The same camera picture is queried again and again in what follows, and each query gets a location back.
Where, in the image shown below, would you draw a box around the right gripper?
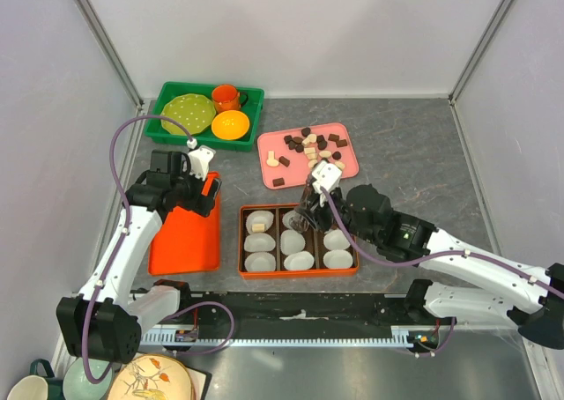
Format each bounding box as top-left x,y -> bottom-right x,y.
295,183 -> 379,244

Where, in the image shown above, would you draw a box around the metal tongs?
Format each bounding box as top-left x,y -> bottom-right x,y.
290,176 -> 320,233

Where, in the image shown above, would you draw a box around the white chocolate piece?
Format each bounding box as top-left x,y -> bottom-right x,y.
252,224 -> 265,233
266,151 -> 279,167

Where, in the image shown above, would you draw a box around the orange box lid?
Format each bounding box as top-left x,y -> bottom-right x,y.
148,194 -> 220,277

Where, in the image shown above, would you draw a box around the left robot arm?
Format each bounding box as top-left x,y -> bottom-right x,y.
56,146 -> 221,364

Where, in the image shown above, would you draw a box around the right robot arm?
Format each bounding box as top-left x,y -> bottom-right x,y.
295,185 -> 563,350

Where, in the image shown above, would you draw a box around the brown rectangular chocolate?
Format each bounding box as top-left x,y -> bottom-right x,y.
272,178 -> 285,187

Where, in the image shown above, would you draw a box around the orange chocolate box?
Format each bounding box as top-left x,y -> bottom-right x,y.
238,204 -> 360,279

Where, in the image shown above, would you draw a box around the white paper cup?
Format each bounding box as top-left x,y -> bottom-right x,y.
280,229 -> 306,256
244,252 -> 277,272
323,249 -> 353,270
282,210 -> 304,233
245,210 -> 274,234
243,233 -> 276,253
323,229 -> 351,250
283,251 -> 315,271

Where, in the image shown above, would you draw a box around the orange bowl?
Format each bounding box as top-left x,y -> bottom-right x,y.
211,110 -> 250,141

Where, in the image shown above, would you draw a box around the green plastic bin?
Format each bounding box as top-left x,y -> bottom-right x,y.
145,81 -> 264,152

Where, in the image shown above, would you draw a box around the pink tray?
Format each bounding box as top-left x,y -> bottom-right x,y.
257,122 -> 360,189

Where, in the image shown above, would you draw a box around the green dotted plate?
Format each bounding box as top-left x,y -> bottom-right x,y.
160,93 -> 217,136

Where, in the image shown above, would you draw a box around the orange mug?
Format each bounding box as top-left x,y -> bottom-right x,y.
211,84 -> 249,113

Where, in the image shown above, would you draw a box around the painted bird plate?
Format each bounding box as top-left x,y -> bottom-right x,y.
108,354 -> 196,400

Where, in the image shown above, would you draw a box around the celadon bowl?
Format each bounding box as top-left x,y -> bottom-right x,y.
63,359 -> 114,400

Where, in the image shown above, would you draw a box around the white green mug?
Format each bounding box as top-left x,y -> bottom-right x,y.
7,359 -> 64,400

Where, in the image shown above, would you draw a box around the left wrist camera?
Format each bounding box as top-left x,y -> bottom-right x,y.
186,138 -> 216,181

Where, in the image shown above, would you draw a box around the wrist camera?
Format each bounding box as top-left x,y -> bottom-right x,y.
309,160 -> 342,195
186,138 -> 216,181

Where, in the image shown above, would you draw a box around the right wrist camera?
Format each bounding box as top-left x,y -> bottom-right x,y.
309,160 -> 342,195

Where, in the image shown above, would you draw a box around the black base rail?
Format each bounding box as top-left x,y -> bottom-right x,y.
122,288 -> 459,344

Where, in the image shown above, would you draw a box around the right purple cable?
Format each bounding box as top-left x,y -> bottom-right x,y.
321,186 -> 564,300

